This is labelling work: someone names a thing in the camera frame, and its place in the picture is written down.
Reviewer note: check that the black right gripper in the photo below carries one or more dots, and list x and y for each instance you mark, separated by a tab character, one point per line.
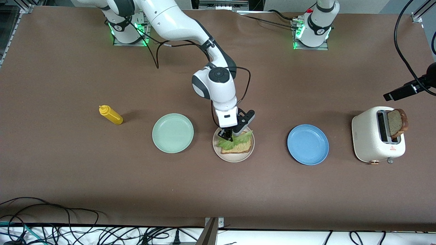
227	133

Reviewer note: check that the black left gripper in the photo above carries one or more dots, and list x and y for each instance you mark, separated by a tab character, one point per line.
431	78

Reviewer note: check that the green lettuce leaf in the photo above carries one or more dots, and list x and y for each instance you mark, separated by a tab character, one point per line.
238	140

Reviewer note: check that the light brown bread slice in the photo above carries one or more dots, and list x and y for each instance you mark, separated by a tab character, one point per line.
240	148

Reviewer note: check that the bread slice with dark crust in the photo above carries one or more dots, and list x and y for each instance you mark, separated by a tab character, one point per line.
396	122

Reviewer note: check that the yellow mustard squeeze bottle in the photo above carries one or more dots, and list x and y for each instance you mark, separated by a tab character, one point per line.
112	116

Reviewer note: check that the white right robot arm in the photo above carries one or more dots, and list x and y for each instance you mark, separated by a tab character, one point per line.
163	17

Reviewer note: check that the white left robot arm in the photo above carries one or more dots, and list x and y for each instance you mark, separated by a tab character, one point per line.
318	23

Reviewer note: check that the beige plate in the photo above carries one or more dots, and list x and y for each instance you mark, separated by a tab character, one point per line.
235	158

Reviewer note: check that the mint green plate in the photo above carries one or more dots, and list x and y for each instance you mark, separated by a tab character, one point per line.
172	133

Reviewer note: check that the blue plate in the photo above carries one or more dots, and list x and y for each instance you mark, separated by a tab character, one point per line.
308	144

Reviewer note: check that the white toaster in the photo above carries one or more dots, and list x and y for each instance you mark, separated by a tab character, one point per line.
366	136

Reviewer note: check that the black power plug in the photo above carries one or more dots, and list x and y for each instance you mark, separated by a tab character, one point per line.
176	239

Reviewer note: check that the aluminium frame rail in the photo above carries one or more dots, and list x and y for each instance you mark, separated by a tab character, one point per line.
416	17
29	8

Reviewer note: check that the grey metal edge bracket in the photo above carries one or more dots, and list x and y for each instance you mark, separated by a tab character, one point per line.
209	234

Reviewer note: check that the silver metal bracket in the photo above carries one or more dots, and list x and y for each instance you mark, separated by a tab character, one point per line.
223	5

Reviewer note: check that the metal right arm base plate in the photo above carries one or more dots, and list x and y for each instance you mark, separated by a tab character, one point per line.
115	42

